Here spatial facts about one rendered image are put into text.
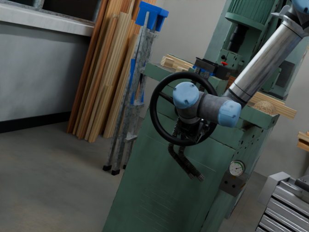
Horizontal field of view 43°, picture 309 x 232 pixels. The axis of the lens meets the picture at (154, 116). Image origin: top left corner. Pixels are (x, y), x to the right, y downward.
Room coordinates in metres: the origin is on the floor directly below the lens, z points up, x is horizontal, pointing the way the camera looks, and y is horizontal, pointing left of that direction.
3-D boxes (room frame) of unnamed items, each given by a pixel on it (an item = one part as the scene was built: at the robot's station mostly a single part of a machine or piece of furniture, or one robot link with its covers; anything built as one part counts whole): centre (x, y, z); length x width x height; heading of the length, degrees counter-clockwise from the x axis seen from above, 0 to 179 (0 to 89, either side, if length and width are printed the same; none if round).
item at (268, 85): (1.91, -0.44, 1.02); 0.09 x 0.07 x 0.12; 68
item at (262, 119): (1.70, -0.18, 0.87); 0.61 x 0.30 x 0.06; 68
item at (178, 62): (1.82, -0.23, 0.92); 0.60 x 0.02 x 0.05; 68
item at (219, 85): (1.62, -0.15, 0.91); 0.15 x 0.14 x 0.09; 68
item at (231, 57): (1.82, -0.23, 1.03); 0.14 x 0.07 x 0.09; 158
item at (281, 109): (1.77, -0.30, 0.92); 0.55 x 0.02 x 0.04; 68
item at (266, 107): (1.63, -0.42, 0.92); 0.14 x 0.09 x 0.04; 158
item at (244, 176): (1.57, -0.41, 0.58); 0.12 x 0.08 x 0.08; 158
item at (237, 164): (1.51, -0.39, 0.65); 0.06 x 0.04 x 0.08; 68
